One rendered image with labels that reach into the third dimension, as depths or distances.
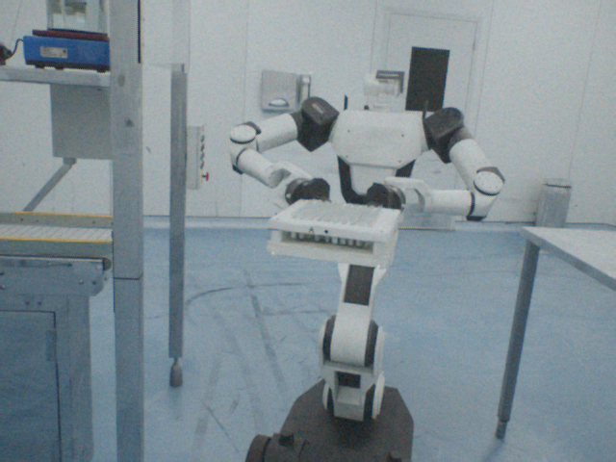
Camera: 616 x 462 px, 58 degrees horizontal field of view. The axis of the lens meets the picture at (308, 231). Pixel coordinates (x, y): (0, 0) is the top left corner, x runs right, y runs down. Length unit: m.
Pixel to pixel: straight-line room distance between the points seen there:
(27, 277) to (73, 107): 0.47
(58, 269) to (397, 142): 1.01
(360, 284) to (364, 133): 0.48
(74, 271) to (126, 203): 0.25
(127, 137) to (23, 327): 0.61
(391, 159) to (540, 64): 4.70
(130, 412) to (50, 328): 0.31
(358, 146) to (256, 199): 3.71
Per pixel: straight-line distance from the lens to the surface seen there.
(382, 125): 1.73
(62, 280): 1.53
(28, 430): 1.81
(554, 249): 2.03
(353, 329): 1.70
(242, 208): 5.40
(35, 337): 1.66
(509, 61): 6.15
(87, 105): 1.64
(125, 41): 1.34
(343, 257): 1.10
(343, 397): 1.95
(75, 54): 1.50
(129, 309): 1.44
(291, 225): 1.11
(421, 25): 5.72
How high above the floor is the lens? 1.32
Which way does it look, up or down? 14 degrees down
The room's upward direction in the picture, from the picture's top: 4 degrees clockwise
